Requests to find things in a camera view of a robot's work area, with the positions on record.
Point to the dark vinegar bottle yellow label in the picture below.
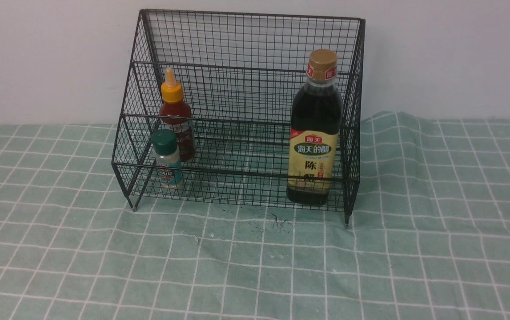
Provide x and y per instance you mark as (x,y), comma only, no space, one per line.
(314,129)

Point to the small spice jar green cap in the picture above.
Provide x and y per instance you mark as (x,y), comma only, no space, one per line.
(167,158)

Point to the red sauce bottle orange cap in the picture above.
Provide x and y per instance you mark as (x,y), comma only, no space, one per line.
(176,114)

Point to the green white checkered tablecloth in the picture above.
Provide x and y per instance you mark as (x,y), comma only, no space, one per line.
(429,238)

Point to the black wire mesh shelf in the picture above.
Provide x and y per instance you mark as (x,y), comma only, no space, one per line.
(240,73)

